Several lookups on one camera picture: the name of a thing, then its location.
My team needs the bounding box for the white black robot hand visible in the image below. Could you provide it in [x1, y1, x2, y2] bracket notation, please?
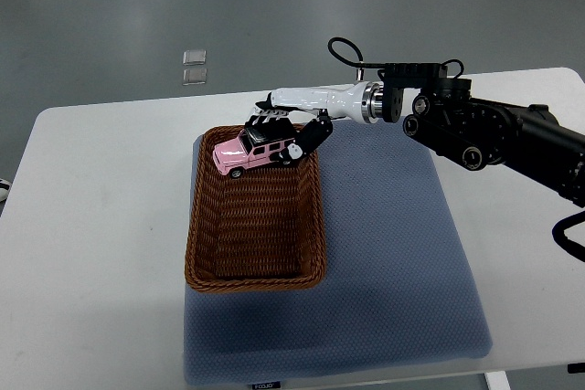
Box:
[245, 81, 383, 164]

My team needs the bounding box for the blue-grey padded mat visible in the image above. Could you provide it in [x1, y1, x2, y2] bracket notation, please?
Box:
[184, 121, 492, 385]

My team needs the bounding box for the white table leg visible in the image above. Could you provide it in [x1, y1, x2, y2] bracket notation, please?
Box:
[484, 371, 511, 390]

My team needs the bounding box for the upper metal floor plate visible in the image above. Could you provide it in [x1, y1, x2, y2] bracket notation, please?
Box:
[183, 49, 207, 66]

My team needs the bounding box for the metal floor plate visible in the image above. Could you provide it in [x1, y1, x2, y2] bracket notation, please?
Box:
[183, 49, 207, 66]
[183, 68, 207, 86]

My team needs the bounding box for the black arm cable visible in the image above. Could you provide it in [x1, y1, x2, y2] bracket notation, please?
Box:
[326, 37, 465, 83]

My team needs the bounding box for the lower metal floor plate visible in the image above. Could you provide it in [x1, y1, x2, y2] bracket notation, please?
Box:
[183, 68, 207, 86]

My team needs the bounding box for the pink toy car black roof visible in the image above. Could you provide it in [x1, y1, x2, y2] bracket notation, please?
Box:
[212, 125, 297, 179]

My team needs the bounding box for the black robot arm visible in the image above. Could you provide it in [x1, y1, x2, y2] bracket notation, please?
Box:
[246, 63, 584, 206]

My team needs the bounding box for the brown wicker basket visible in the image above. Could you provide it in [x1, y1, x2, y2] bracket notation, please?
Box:
[185, 126, 327, 293]

